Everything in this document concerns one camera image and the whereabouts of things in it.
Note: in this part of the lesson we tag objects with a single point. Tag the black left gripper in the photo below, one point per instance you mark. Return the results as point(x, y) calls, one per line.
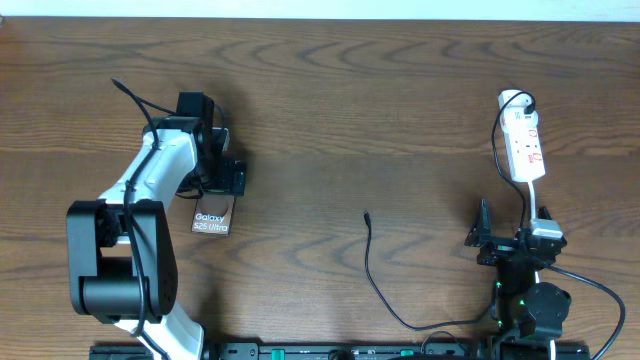
point(225, 181)

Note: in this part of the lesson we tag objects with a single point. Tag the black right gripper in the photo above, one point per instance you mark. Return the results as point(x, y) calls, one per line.
point(498, 248)

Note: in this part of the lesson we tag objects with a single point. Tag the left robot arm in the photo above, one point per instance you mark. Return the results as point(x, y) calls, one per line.
point(122, 264)

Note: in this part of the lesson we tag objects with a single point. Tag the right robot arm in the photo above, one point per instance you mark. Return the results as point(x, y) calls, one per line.
point(528, 310)

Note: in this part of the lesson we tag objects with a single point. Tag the white USB charger adapter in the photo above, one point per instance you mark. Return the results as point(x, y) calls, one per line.
point(517, 109)

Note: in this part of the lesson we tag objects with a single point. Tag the white power strip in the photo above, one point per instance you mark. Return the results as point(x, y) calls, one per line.
point(524, 154)

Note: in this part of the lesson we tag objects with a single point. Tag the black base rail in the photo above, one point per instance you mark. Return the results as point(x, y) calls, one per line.
point(432, 350)

